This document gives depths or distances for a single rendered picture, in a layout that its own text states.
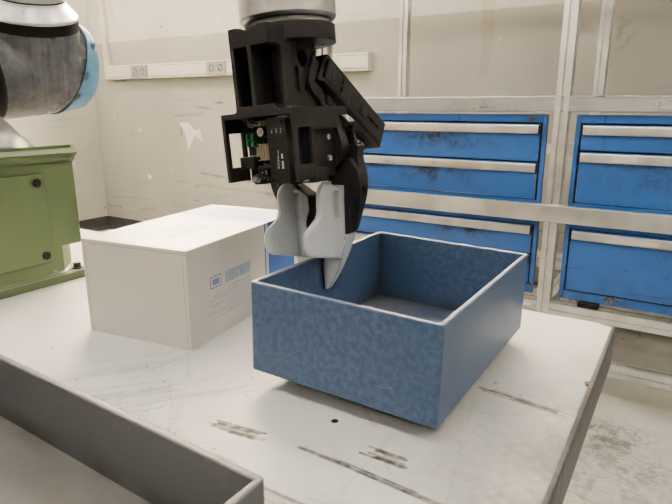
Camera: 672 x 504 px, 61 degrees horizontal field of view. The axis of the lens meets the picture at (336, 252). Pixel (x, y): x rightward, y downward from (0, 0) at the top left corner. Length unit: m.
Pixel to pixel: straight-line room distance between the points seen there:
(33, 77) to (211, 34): 2.89
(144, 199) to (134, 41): 1.06
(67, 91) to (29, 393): 0.54
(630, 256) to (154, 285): 1.54
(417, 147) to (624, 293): 0.79
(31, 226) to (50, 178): 0.06
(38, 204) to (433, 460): 0.53
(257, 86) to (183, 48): 3.43
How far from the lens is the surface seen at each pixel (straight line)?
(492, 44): 2.80
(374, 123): 0.53
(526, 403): 0.44
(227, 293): 0.55
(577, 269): 1.89
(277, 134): 0.42
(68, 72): 0.86
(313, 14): 0.45
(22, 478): 0.39
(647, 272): 1.86
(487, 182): 1.90
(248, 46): 0.43
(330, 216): 0.46
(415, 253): 0.56
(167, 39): 3.96
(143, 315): 0.54
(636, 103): 1.79
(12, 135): 0.74
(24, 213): 0.73
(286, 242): 0.48
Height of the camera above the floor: 0.91
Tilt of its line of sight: 15 degrees down
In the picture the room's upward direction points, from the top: straight up
